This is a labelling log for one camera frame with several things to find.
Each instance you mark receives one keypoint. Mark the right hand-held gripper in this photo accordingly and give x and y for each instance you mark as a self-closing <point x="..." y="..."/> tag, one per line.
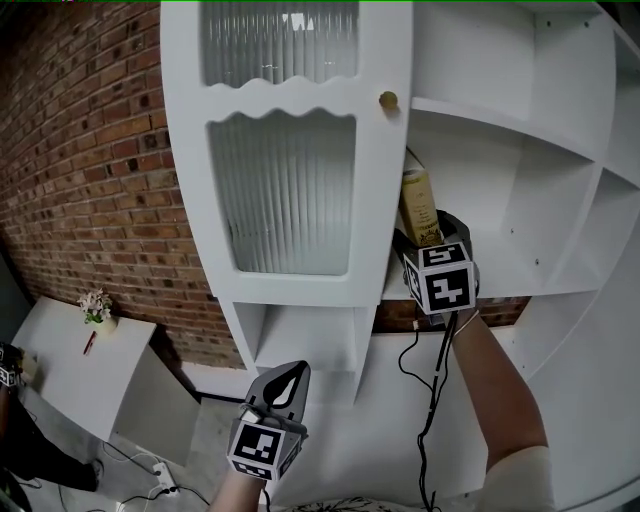
<point x="445" y="285"/>

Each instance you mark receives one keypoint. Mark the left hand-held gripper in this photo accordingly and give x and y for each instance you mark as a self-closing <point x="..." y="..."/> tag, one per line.
<point x="260" y="445"/>

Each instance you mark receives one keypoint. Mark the olive yellow book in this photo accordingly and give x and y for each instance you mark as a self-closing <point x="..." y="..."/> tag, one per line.
<point x="420" y="205"/>

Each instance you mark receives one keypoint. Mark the person's right forearm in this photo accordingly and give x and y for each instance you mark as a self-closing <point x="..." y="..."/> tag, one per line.
<point x="500" y="400"/>

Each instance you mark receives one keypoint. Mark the person's left forearm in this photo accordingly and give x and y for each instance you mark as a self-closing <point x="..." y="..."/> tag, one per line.
<point x="235" y="495"/>

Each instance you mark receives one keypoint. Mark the white desk hutch cabinet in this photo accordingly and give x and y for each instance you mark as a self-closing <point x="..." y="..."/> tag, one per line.
<point x="370" y="440"/>

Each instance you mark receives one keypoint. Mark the person's patterned shirt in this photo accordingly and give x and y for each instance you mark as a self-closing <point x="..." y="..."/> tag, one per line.
<point x="325" y="506"/>

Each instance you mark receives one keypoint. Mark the white power strip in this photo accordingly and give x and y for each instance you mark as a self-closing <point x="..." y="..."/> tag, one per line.
<point x="165" y="479"/>

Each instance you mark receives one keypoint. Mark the round brass door knob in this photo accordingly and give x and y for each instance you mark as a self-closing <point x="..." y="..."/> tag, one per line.
<point x="388" y="99"/>

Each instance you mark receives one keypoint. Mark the white ribbed glass cabinet door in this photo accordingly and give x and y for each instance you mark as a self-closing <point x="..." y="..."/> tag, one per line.
<point x="285" y="200"/>

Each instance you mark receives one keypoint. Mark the red pen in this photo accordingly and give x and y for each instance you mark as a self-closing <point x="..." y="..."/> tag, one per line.
<point x="90" y="343"/>

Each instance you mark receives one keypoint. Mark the white flowers in pot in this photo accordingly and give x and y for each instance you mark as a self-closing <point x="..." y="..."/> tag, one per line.
<point x="97" y="310"/>

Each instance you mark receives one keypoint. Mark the white side table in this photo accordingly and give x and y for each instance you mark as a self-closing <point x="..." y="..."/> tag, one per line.
<point x="75" y="380"/>

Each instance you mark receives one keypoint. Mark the small pale bottle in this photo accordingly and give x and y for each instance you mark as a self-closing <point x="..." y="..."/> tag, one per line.
<point x="31" y="366"/>

